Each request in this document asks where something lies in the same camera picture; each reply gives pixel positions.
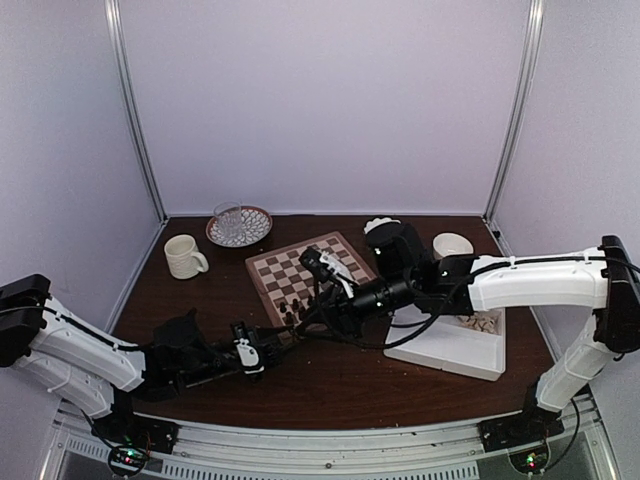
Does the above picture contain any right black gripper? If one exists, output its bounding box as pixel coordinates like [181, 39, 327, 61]
[295, 272, 417, 344]

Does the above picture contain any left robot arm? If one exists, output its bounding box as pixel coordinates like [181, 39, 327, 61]
[1, 274, 287, 444]

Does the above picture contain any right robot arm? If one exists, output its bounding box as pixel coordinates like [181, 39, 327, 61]
[294, 218, 639, 442]

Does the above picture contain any wooden chess board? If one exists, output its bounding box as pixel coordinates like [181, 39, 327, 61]
[245, 231, 376, 327]

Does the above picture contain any light chess pieces pile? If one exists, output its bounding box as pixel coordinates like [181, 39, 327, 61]
[457, 312, 500, 335]

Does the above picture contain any cream ribbed mug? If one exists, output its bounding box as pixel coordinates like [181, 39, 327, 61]
[164, 234, 209, 280]

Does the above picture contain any white fluted bowl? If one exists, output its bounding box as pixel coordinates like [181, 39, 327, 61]
[363, 217, 399, 235]

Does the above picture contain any patterned ceramic plate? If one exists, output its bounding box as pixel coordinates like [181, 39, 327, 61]
[205, 204, 273, 248]

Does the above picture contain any clear drinking glass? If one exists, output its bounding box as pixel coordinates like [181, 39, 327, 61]
[214, 201, 242, 239]

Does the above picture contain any cream round bowl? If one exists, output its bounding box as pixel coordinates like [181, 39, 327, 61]
[432, 232, 474, 260]

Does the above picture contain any white foam tray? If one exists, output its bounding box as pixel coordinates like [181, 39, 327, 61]
[383, 309, 506, 381]

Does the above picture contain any right black cable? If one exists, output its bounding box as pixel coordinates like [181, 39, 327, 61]
[319, 284, 476, 351]

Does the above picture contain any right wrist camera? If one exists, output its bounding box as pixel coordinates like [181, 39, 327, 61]
[299, 247, 358, 298]

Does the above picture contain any front aluminium rail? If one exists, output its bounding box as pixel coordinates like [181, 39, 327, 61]
[36, 398, 622, 479]

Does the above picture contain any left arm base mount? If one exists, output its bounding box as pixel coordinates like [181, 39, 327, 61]
[85, 415, 179, 478]

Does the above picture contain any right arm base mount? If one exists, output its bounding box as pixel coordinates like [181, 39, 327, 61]
[478, 414, 565, 476]

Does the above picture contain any left aluminium frame post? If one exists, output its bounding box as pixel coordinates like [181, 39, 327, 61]
[104, 0, 168, 223]

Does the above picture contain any aluminium frame post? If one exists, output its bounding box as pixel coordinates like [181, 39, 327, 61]
[483, 0, 546, 225]
[104, 0, 168, 223]

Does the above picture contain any right aluminium frame post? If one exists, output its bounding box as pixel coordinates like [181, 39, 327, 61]
[483, 0, 546, 225]

